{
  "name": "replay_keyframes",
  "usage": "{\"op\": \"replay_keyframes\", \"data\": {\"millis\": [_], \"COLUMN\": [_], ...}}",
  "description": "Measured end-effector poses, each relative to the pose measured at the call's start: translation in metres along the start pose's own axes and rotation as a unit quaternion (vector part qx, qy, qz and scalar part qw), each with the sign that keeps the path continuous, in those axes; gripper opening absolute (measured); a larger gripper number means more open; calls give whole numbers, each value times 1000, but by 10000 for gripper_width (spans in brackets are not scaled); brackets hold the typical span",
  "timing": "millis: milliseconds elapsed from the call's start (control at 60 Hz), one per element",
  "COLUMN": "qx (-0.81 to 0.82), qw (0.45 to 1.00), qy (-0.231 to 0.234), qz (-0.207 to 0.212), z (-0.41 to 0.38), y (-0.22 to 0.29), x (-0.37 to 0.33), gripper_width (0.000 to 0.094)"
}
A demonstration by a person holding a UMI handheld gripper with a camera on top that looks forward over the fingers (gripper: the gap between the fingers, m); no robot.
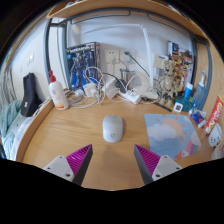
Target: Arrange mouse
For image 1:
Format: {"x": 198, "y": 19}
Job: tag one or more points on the teal blanket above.
{"x": 9, "y": 116}

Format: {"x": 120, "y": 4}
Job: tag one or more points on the wooden shelf unit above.
{"x": 116, "y": 6}

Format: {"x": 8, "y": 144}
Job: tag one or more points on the white blue wall card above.
{"x": 160, "y": 60}

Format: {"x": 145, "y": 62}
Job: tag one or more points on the sky cloud print mouse pad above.
{"x": 170, "y": 135}

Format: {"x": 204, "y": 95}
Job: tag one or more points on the steel cup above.
{"x": 127, "y": 76}

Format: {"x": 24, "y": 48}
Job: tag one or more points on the small white digital clock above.
{"x": 178, "y": 107}

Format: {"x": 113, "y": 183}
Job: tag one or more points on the black ruler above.
{"x": 163, "y": 106}

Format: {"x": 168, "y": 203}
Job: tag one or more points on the white power adapter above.
{"x": 109, "y": 88}

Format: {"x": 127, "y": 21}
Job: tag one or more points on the blue robot model kit box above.
{"x": 80, "y": 63}

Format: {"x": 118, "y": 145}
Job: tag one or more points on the white charger block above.
{"x": 89, "y": 90}

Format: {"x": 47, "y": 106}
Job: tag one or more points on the black power adapter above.
{"x": 121, "y": 86}

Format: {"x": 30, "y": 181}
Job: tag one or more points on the grey white computer mouse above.
{"x": 112, "y": 129}

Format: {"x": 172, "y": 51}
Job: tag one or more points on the white power strip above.
{"x": 131, "y": 97}

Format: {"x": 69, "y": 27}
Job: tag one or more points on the white desk lamp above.
{"x": 148, "y": 56}

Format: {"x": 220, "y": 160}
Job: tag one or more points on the white wall socket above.
{"x": 112, "y": 56}

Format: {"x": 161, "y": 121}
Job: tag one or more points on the white red pump lotion bottle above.
{"x": 58, "y": 95}

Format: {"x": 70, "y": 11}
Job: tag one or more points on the black bag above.
{"x": 30, "y": 95}

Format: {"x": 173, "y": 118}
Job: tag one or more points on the blue white-capped tube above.
{"x": 188, "y": 91}

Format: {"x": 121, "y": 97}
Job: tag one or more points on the blue drink carton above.
{"x": 199, "y": 118}

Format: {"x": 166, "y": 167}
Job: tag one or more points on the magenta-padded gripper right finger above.
{"x": 151, "y": 163}

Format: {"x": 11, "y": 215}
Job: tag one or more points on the colourful picture collage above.
{"x": 185, "y": 61}

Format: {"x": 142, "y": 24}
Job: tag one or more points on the red chips can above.
{"x": 214, "y": 115}

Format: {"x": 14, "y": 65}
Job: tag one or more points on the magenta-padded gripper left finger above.
{"x": 74, "y": 163}

